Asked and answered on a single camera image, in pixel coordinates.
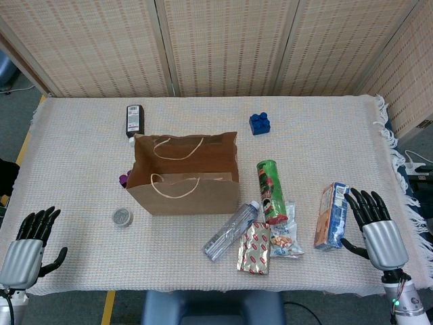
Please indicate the small clear round container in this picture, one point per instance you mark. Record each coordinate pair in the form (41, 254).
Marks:
(122, 217)

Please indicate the blue toy brick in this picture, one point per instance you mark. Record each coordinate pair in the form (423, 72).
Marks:
(260, 125)

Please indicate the black fabric object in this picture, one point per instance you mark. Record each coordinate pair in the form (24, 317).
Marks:
(6, 179)

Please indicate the orange blue cracker box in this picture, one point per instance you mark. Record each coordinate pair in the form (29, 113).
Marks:
(326, 216)

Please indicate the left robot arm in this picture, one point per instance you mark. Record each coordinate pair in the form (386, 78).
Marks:
(5, 309)

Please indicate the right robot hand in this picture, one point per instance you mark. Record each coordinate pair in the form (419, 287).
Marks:
(385, 243)

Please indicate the clear plastic water bottle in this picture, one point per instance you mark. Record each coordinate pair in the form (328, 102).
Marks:
(230, 233)

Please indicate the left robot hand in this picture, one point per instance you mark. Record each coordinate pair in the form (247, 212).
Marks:
(22, 264)

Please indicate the white woven tablecloth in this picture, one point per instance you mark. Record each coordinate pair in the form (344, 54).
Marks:
(84, 169)

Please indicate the dark sauce bottle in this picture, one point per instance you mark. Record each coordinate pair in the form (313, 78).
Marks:
(134, 118)

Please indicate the woven folding screen panel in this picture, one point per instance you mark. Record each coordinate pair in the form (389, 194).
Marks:
(226, 47)
(341, 47)
(409, 84)
(94, 47)

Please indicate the white blue peanut bag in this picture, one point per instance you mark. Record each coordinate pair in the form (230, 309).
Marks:
(284, 242)

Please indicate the black equipment box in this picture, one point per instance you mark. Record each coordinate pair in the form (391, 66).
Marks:
(421, 186)

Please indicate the blue grey chair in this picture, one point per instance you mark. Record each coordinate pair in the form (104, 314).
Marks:
(6, 69)

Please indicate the brown paper bag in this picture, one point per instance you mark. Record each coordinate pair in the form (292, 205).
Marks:
(186, 203)

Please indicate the green chips can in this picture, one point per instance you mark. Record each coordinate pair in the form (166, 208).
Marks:
(270, 189)

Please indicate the silver red foil packet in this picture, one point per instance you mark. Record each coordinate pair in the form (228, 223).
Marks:
(253, 250)

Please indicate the purple toy brick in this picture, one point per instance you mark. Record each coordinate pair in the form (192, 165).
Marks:
(123, 179)

